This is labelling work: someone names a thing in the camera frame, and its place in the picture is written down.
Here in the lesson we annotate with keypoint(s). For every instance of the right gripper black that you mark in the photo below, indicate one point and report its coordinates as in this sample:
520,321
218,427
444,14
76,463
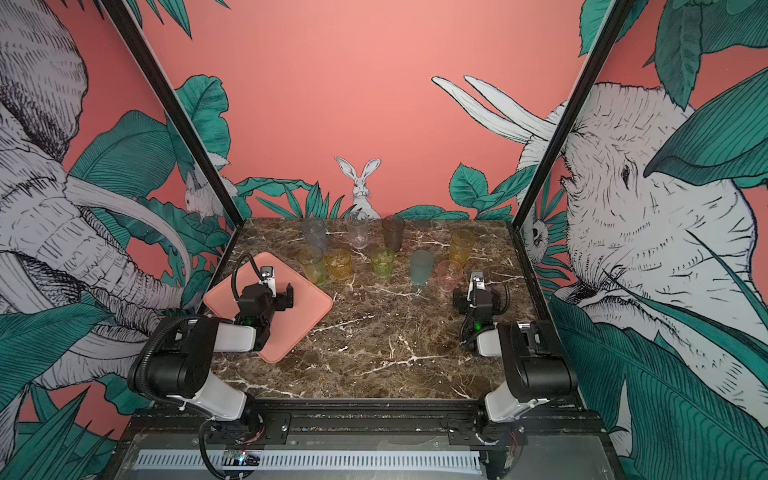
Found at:
475,295

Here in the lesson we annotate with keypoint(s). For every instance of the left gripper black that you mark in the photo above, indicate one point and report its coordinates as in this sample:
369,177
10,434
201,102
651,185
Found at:
279,299

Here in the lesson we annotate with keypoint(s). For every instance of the pink plastic tray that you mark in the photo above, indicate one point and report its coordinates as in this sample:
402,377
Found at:
288,327

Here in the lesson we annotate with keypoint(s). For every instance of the tall light green tumbler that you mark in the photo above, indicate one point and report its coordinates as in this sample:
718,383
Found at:
312,262

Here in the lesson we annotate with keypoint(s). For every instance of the tall blue-grey clear tumbler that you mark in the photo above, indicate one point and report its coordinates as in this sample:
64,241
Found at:
315,233

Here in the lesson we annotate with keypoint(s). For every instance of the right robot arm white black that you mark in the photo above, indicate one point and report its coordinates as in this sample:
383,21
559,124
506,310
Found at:
534,372

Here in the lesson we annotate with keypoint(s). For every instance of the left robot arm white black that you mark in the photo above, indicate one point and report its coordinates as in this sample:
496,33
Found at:
174,366

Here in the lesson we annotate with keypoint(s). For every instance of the pink clear tumbler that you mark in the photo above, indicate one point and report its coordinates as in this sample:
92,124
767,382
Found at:
449,275

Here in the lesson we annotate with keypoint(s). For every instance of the tall yellow tumbler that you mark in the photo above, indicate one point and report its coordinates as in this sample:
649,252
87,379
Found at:
461,245

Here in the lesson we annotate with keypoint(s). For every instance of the teal frosted tumbler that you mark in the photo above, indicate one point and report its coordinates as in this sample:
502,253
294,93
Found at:
421,265

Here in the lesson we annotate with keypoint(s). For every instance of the short yellow tumbler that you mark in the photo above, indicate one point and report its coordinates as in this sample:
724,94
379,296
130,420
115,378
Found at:
338,261

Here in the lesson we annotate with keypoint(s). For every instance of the short green tumbler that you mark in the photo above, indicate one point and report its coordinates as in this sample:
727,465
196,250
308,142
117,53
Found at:
382,260

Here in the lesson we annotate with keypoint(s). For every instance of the tall dark grey tumbler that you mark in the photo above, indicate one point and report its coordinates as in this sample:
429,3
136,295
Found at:
393,230

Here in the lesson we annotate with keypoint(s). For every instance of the white perforated strip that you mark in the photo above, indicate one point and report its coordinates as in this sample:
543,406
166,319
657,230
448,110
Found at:
463,462

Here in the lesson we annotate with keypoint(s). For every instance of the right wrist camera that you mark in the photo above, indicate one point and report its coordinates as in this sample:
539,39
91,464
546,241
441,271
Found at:
476,283

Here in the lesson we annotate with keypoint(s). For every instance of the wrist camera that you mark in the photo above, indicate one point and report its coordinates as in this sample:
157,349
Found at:
267,277
476,283

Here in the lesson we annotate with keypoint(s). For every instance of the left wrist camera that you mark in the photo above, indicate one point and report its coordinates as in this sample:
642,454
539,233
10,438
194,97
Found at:
267,277

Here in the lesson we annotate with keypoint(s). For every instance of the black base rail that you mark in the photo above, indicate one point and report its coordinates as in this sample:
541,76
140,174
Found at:
271,422

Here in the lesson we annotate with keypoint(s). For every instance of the left black frame post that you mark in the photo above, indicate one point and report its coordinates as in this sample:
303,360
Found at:
123,20

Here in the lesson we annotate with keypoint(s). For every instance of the black frame post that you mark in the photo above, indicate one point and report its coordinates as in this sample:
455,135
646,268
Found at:
123,20
611,27

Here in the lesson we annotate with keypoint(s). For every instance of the right black frame post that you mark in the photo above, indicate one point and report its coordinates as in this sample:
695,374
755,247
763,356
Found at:
611,27

